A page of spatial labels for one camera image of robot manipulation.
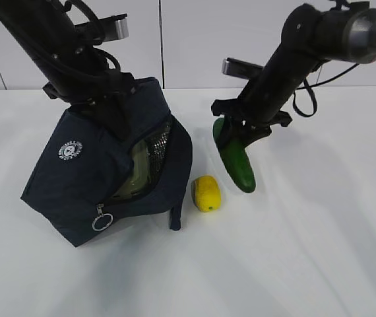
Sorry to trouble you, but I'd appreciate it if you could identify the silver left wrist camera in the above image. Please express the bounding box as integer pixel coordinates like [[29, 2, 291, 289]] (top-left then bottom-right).
[[75, 14, 129, 45]]

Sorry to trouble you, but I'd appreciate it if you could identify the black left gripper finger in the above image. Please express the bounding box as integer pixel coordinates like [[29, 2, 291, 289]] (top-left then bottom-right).
[[98, 95, 131, 141]]

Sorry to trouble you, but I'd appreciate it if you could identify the green lidded glass container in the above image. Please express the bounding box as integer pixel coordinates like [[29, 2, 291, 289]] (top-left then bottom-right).
[[112, 140, 150, 200]]

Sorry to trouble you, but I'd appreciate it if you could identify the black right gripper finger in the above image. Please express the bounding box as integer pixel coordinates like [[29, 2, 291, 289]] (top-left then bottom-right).
[[242, 127, 270, 148], [217, 116, 237, 145]]

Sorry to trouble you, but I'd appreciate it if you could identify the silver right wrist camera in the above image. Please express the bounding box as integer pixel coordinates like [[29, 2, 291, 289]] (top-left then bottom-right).
[[222, 57, 263, 80]]

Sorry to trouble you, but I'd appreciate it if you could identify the yellow lemon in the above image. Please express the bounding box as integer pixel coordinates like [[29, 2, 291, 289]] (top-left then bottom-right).
[[191, 175, 222, 213]]

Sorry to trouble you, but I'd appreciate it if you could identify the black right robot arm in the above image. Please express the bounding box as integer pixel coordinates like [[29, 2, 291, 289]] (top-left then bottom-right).
[[211, 1, 376, 149]]

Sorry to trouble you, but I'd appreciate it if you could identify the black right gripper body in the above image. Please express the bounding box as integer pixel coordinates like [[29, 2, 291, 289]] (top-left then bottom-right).
[[211, 98, 290, 135]]

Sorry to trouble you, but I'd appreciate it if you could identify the silver zipper pull ring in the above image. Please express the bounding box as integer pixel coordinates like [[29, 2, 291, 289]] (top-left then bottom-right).
[[91, 203, 113, 232]]

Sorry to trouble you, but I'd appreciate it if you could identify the navy blue lunch bag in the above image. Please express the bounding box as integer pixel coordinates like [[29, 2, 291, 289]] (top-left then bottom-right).
[[21, 77, 193, 246]]

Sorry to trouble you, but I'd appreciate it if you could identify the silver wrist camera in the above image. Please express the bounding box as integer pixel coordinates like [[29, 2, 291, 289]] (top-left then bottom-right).
[[222, 57, 263, 80], [75, 14, 129, 45]]

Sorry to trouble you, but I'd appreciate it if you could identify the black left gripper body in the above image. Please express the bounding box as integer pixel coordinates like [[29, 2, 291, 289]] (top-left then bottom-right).
[[43, 69, 135, 109]]

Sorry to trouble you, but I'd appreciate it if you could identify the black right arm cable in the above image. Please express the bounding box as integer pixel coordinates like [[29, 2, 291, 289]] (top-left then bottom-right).
[[292, 62, 360, 117]]

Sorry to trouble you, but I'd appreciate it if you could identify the green cucumber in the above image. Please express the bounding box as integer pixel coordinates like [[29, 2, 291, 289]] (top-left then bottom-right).
[[212, 118, 256, 194]]

